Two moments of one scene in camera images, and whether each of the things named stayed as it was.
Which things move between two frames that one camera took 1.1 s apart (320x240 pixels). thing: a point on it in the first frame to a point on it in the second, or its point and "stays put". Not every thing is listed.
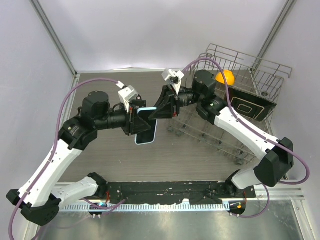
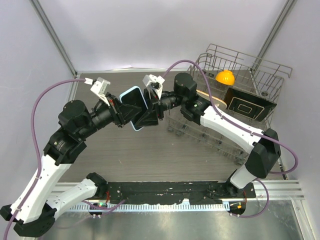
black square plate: [250, 105] stays put
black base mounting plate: [161, 193] stays put
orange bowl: [229, 77] stays put
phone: [149, 136] to [134, 96]
